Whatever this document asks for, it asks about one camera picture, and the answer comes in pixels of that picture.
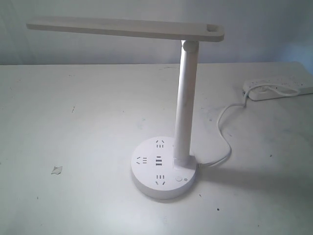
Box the white power strip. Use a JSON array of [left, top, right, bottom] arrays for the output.
[[243, 76, 313, 101]]

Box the small torn paper scrap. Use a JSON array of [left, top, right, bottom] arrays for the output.
[[51, 166, 63, 175]]

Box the white desk lamp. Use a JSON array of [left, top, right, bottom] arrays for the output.
[[26, 16, 224, 200]]

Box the white power cable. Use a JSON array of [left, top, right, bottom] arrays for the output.
[[195, 84, 303, 168]]

